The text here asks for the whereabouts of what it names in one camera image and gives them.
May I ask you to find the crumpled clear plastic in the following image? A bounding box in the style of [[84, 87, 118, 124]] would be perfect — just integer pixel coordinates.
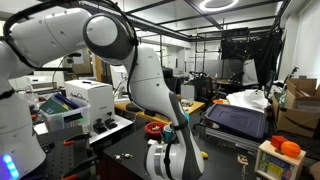
[[180, 98, 194, 109]]

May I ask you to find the black wrist rest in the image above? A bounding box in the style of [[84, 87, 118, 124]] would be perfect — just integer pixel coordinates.
[[125, 101, 143, 113]]

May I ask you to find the red bowl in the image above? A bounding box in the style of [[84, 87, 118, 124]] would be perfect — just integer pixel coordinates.
[[144, 120, 167, 139]]

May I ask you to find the black mesh office chair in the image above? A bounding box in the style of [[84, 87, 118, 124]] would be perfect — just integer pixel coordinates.
[[190, 71, 219, 111]]

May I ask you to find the white monitor back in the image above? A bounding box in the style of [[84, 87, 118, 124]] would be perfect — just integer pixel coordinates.
[[110, 64, 129, 98]]

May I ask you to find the black toggle device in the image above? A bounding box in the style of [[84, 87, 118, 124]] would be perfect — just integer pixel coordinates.
[[92, 118, 108, 135], [104, 111, 118, 130]]

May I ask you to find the white side table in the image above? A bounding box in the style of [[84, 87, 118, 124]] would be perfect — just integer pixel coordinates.
[[33, 114, 134, 145]]

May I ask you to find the wooden door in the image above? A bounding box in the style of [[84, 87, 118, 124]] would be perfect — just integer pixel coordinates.
[[94, 54, 103, 83]]

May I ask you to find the large white box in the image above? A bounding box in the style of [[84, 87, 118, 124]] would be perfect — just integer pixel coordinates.
[[64, 79, 116, 132]]

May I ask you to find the blue storage bin lid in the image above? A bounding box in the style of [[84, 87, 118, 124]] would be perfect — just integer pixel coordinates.
[[204, 103, 269, 140]]

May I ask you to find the white paper pile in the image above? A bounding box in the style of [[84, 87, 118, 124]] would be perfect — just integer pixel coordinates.
[[226, 89, 272, 114]]

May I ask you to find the white board panel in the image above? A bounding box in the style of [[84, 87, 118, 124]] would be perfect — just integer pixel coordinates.
[[241, 59, 259, 87]]

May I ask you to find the blue binder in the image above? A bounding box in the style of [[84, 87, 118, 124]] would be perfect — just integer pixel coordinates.
[[53, 92, 81, 110]]

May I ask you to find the black orange clamp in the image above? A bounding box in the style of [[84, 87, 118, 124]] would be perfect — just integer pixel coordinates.
[[62, 133, 91, 147], [61, 156, 99, 180]]

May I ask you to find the black curtain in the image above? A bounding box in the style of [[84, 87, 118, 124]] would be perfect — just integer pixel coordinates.
[[220, 28, 284, 89]]

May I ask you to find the clear plastic storage bin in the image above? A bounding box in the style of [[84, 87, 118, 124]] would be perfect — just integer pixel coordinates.
[[37, 96, 92, 133]]

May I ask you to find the green book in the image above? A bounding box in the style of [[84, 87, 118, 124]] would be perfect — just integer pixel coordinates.
[[39, 96, 69, 115]]

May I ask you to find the black perforated breadboard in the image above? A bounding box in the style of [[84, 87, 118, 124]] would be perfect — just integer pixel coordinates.
[[36, 133, 101, 180]]

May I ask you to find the red toy block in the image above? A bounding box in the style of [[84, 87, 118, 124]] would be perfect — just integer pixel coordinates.
[[270, 135, 288, 151]]

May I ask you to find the wooden toy box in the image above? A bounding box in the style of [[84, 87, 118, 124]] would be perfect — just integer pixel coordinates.
[[254, 139, 307, 180]]

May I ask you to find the open cardboard box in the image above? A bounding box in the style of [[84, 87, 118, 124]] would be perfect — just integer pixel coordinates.
[[271, 77, 320, 139]]

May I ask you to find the orange toy ball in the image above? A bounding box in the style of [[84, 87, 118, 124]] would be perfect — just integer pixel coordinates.
[[280, 141, 302, 159]]

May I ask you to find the black mounted camera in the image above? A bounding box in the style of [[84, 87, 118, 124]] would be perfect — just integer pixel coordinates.
[[65, 51, 83, 64]]

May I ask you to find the ring ceiling light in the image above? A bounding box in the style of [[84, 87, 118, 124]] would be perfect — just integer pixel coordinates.
[[199, 0, 240, 13]]

